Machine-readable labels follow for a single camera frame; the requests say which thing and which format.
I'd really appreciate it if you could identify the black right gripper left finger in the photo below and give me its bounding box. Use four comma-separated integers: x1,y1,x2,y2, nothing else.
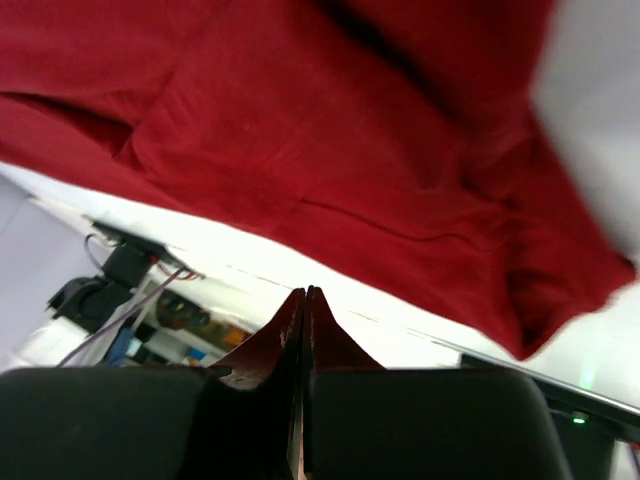
1,289,305,479

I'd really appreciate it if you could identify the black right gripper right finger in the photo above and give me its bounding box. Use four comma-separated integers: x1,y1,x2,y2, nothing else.
303,287,571,479

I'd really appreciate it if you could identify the dark red t-shirt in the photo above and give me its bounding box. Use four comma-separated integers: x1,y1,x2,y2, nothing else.
1,1,636,359

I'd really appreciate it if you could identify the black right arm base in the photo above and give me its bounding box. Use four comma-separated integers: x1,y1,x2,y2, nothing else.
47,221,197,333

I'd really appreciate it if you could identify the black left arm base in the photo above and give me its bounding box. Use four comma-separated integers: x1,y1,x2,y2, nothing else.
459,354,639,479

